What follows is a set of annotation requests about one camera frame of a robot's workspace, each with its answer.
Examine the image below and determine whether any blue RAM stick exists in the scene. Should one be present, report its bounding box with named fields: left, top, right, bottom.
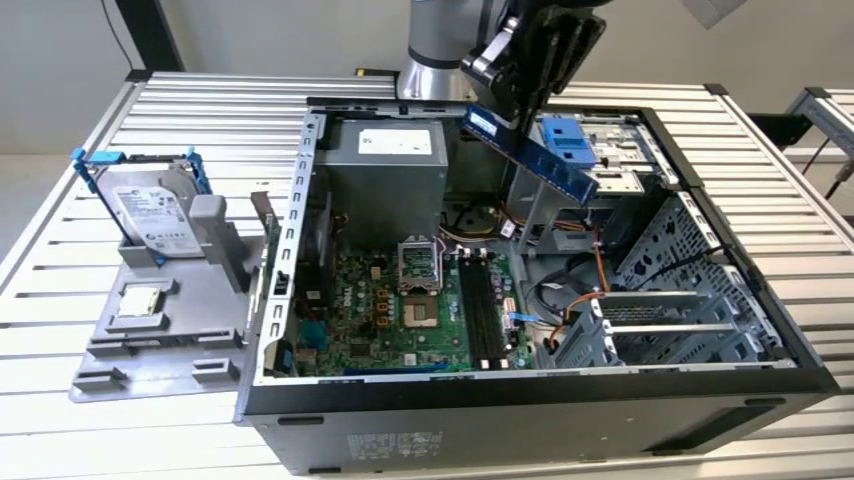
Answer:
left=463, top=103, right=601, bottom=205

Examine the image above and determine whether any teal board connector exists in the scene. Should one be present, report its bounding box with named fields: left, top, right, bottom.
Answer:
left=298, top=322, right=330, bottom=351

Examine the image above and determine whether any grey power supply unit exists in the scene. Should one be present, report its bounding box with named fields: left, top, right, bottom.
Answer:
left=313, top=119, right=449, bottom=241

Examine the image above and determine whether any hard disk in blue carrier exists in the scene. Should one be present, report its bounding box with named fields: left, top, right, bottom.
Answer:
left=71, top=146, right=217, bottom=269

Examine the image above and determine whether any green Dell motherboard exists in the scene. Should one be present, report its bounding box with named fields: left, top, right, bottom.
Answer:
left=293, top=249, right=536, bottom=376

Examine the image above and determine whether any black table bracket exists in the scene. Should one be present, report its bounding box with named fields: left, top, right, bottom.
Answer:
left=746, top=113, right=813, bottom=147

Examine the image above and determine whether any blue plastic drive latch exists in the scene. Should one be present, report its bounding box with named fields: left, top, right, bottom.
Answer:
left=541, top=115, right=593, bottom=169

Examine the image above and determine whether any graphics card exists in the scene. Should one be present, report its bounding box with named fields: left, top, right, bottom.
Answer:
left=250, top=192, right=286, bottom=266

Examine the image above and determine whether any metal socket cover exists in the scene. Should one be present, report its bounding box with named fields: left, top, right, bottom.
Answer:
left=397, top=233, right=447, bottom=292

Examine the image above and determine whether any black metal post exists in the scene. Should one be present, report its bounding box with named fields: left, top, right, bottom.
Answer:
left=114, top=0, right=186, bottom=72

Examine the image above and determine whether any CPU socket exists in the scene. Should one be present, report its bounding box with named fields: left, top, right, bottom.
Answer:
left=398, top=292, right=446, bottom=331

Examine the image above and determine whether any black open PC case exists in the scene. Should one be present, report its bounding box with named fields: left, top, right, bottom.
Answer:
left=233, top=94, right=842, bottom=476

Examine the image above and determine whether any grey plastic parts rack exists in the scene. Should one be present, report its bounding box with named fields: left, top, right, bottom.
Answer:
left=66, top=192, right=269, bottom=406

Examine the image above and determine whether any wire locking lever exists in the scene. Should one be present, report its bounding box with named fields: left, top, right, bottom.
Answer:
left=434, top=234, right=450, bottom=294

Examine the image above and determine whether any orange power wire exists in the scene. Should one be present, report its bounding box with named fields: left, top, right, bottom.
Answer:
left=544, top=239, right=613, bottom=356

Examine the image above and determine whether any blue expansion slot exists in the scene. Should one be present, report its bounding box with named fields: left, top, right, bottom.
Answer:
left=343, top=362, right=450, bottom=376

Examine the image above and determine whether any aluminium frame side table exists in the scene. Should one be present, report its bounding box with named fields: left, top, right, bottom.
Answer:
left=784, top=87, right=854, bottom=166

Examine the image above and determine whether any grey metal drive cage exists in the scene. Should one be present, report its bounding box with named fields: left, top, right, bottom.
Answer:
left=506, top=112, right=669, bottom=256

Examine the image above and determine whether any perforated metal disk bay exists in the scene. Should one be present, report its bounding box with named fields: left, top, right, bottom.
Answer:
left=553, top=192, right=796, bottom=369

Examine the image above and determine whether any silver CPU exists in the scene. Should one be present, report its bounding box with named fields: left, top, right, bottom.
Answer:
left=117, top=287, right=166, bottom=319

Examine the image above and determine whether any yellow white black wire bundle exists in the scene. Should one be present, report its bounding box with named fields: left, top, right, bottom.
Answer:
left=439, top=199, right=522, bottom=246

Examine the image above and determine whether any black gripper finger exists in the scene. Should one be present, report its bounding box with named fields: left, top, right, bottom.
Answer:
left=517, top=14, right=608, bottom=129
left=459, top=17, right=526, bottom=129

